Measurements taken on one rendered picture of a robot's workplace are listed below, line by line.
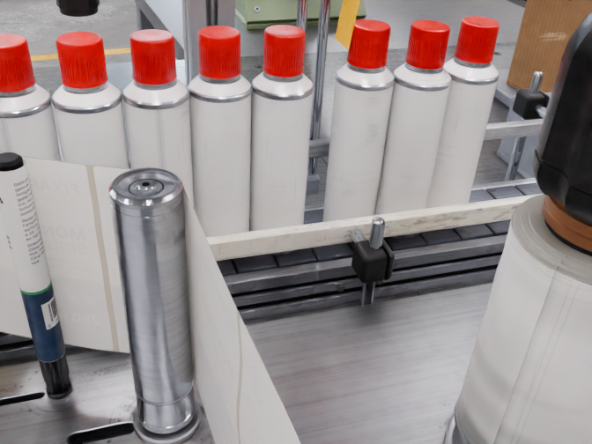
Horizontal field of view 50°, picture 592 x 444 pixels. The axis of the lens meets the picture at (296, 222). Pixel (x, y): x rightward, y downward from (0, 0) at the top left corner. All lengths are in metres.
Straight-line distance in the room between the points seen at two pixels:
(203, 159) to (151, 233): 0.21
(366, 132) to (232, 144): 0.12
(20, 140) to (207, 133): 0.14
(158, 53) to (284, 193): 0.16
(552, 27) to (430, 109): 0.54
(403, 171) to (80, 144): 0.28
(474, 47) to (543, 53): 0.51
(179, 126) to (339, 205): 0.18
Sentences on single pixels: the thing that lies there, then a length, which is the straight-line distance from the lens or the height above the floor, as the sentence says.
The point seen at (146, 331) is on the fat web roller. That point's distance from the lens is 0.38.
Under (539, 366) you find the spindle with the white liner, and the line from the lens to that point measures 0.36.
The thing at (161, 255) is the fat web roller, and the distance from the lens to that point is 0.34.
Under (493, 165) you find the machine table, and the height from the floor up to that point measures 0.83.
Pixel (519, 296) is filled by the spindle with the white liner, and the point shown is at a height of 1.04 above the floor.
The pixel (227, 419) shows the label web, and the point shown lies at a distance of 0.34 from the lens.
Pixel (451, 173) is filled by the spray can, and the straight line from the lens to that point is 0.63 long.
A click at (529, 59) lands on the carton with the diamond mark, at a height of 0.91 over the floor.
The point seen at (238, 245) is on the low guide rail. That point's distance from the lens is 0.56.
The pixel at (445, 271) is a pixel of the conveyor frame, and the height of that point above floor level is 0.85.
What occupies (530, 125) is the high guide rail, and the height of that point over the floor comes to 0.96.
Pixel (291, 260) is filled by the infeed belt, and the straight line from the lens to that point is 0.59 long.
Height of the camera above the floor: 1.24
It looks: 34 degrees down
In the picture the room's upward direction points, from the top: 4 degrees clockwise
